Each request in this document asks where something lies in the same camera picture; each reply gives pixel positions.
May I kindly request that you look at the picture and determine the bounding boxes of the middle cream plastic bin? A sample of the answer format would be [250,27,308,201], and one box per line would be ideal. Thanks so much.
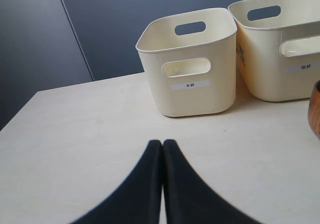
[228,0,320,102]

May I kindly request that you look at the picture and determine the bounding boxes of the cream plastic bin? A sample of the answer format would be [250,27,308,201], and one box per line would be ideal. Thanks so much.
[228,0,320,102]
[135,7,237,117]

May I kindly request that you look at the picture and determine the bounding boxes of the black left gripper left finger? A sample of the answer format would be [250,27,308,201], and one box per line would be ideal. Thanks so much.
[73,140,163,224]

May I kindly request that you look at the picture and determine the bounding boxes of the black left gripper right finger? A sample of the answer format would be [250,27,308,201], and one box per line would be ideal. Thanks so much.
[163,139,253,224]

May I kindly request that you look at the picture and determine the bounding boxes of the left cream plastic bin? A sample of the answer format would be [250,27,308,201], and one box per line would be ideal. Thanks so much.
[135,7,237,117]

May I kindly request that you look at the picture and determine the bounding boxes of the brown wooden cup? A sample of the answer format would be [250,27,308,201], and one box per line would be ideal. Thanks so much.
[307,80,320,139]

